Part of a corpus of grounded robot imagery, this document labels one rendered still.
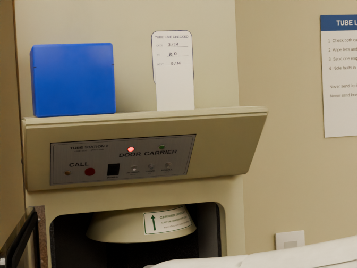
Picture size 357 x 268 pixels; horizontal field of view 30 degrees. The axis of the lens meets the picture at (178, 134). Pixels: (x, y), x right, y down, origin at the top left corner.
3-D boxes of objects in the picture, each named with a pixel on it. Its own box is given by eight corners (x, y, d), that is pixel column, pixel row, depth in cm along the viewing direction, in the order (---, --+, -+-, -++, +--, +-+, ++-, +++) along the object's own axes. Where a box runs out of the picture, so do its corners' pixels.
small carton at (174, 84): (159, 110, 94) (156, 67, 94) (194, 108, 94) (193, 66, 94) (156, 111, 89) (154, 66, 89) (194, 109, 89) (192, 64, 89)
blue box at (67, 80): (33, 116, 92) (28, 50, 91) (105, 112, 94) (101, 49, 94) (36, 117, 82) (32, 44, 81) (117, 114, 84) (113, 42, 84)
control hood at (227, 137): (23, 189, 92) (19, 117, 92) (243, 172, 100) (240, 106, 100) (26, 200, 81) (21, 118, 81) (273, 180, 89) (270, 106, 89)
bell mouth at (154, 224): (79, 226, 113) (78, 194, 113) (180, 217, 118) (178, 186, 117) (93, 248, 96) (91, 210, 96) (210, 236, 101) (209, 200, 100)
